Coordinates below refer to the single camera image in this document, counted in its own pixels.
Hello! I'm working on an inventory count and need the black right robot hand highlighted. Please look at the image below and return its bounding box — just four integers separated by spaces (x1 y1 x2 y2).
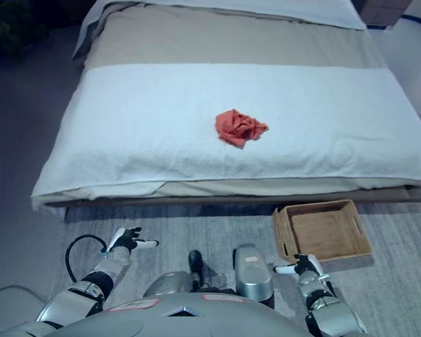
273 253 327 277

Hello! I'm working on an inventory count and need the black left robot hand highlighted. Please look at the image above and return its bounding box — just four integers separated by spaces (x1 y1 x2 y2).
106 227 160 253

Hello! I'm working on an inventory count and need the woven wicker basket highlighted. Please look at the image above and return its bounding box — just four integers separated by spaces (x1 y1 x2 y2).
272 199 373 263

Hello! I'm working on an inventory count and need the white quilted bed blanket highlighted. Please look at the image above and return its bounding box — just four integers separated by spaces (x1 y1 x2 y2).
30 62 421 201

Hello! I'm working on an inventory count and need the beige bed mattress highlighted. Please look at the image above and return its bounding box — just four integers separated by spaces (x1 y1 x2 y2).
33 4 421 212

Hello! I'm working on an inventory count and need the silver right robot leg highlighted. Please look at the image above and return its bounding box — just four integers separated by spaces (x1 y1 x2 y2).
232 244 275 310

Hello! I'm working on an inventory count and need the silver robot leg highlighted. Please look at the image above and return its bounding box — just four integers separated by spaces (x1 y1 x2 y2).
142 249 211 299
232 244 275 310

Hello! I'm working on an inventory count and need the silver left robot leg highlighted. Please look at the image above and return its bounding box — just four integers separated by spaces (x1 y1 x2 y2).
142 249 211 299

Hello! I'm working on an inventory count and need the grey striped rug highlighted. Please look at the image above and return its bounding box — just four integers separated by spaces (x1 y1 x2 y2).
38 201 421 337

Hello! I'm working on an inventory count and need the silver robot torso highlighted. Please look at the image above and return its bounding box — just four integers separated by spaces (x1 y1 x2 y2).
0 293 341 337

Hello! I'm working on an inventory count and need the crumpled red cloth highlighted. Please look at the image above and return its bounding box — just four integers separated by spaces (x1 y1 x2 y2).
215 108 269 150

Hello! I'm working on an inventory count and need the dark green plant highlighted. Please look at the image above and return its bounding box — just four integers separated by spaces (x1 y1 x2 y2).
0 0 62 62

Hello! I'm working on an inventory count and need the white pillow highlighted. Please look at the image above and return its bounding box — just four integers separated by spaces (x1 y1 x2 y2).
100 0 368 31

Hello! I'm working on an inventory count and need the brown wooden nightstand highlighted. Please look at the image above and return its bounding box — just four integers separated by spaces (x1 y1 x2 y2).
358 0 413 27

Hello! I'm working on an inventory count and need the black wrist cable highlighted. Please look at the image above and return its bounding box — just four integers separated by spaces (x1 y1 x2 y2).
65 234 108 282

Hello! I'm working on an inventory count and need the grey floor cable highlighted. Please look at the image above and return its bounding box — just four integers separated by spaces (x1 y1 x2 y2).
0 284 48 303

